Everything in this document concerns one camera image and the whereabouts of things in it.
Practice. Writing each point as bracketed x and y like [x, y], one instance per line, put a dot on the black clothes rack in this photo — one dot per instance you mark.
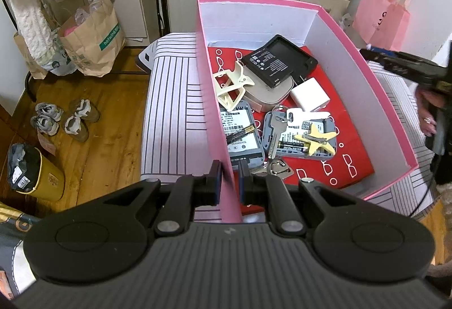
[30, 90]

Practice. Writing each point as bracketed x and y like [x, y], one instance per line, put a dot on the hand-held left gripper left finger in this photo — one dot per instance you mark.
[217, 185]

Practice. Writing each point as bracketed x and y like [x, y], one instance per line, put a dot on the black gold battery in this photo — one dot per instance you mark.
[289, 145]
[242, 134]

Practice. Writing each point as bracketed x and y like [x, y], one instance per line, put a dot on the white charger plug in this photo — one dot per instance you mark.
[309, 93]

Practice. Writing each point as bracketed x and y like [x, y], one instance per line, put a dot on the beige rounded square device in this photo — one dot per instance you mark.
[268, 97]

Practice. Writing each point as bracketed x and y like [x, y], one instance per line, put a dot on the printed blanket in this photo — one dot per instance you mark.
[14, 224]

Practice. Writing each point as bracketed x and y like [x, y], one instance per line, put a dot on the grey portable router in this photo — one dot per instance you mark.
[332, 144]
[243, 150]

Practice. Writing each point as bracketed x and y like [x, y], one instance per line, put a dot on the cream plastic clip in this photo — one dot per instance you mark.
[240, 81]

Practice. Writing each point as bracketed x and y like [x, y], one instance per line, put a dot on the brown paper bag green print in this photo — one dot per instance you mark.
[95, 47]

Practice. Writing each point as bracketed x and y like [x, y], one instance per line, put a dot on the white key tag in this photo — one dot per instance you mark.
[307, 114]

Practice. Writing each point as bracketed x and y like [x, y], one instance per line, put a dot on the pink cardboard box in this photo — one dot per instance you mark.
[231, 199]

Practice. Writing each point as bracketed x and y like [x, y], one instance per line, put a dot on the silver metal buckle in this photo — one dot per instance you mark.
[279, 167]

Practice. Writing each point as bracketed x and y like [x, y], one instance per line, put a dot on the person's right hand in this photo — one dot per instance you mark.
[425, 107]

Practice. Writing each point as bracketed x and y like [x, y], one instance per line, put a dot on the white green plastic bag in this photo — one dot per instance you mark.
[60, 63]

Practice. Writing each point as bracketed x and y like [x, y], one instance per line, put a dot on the red printed flat box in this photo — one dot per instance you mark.
[317, 174]

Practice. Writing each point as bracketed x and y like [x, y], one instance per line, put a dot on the pink paper gift bag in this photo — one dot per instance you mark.
[381, 22]

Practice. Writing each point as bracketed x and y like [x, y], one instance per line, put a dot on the yellow trash bin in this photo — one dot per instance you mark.
[46, 181]

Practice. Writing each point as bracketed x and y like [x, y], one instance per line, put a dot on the silver key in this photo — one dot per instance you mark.
[273, 132]

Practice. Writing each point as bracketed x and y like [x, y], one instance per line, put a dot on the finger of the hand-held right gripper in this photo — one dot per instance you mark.
[379, 49]
[378, 56]

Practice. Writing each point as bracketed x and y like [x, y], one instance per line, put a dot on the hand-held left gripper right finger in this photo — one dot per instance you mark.
[243, 185]

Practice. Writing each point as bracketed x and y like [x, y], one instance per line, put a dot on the yellow star hair clip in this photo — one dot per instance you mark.
[314, 141]

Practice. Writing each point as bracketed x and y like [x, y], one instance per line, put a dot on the brown fleece shoe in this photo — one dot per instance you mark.
[76, 128]

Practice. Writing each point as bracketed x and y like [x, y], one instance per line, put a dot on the black rubber case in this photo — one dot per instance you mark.
[309, 63]

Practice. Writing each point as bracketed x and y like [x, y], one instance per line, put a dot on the grey sneakers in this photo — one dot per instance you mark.
[86, 111]

